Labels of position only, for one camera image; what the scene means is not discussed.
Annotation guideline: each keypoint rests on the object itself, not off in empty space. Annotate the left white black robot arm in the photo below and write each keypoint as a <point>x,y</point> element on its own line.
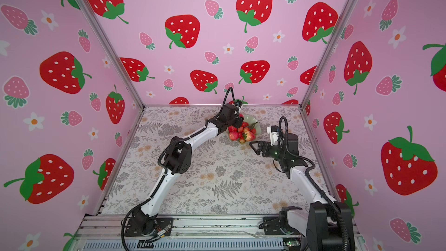
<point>175,160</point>

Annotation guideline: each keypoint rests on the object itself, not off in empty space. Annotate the light green scalloped bowl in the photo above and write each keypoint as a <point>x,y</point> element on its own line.
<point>250,119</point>

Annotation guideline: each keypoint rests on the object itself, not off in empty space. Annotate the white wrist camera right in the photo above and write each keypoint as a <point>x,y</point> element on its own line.
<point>274,133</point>

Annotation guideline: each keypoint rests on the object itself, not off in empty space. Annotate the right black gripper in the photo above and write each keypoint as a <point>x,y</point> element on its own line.
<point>262,144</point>

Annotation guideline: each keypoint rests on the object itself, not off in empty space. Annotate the red cherry bunch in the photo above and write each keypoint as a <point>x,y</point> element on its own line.
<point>241,130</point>

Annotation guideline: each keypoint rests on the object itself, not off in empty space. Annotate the red fake apple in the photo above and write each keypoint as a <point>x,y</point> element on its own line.
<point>234,136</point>

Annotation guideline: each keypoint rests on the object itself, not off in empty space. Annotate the aluminium rail base frame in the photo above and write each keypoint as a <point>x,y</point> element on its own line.
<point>188,233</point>

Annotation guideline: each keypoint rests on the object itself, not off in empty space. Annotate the red yellow fake strawberry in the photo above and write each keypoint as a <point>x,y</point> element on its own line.
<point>249,136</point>

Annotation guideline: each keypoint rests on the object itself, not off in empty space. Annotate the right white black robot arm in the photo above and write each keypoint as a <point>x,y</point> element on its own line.
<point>328,225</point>

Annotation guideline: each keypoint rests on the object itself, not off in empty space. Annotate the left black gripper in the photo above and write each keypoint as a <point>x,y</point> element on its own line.
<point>238,121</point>

